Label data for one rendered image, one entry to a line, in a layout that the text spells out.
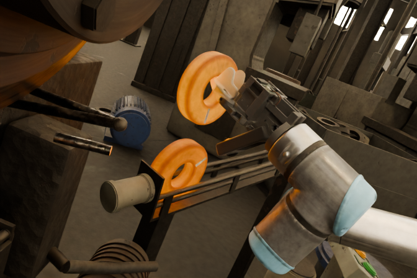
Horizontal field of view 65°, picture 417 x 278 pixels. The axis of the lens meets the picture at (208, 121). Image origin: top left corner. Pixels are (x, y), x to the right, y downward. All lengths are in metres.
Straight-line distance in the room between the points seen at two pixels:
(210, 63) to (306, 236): 0.35
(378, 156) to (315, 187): 2.02
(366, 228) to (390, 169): 1.96
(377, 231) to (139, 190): 0.44
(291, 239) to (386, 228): 0.20
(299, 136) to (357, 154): 1.90
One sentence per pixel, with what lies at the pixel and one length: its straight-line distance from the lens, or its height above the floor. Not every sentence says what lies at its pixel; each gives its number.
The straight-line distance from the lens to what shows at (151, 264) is 0.71.
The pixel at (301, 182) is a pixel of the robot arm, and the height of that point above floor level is 0.85.
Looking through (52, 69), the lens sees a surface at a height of 0.92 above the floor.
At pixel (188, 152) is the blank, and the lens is 0.70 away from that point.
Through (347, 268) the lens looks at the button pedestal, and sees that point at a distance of 1.01.
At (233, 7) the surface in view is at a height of 1.29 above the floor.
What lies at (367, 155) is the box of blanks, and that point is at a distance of 2.48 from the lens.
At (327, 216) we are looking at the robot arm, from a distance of 0.54.
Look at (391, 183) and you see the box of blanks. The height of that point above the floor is 0.54.
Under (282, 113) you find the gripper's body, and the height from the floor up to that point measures 0.93.
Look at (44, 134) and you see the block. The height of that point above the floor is 0.80.
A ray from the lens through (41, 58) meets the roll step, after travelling 0.30.
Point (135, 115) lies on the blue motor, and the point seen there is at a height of 0.30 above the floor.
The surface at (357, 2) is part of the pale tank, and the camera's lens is 9.12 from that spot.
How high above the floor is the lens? 1.01
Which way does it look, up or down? 14 degrees down
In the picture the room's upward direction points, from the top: 23 degrees clockwise
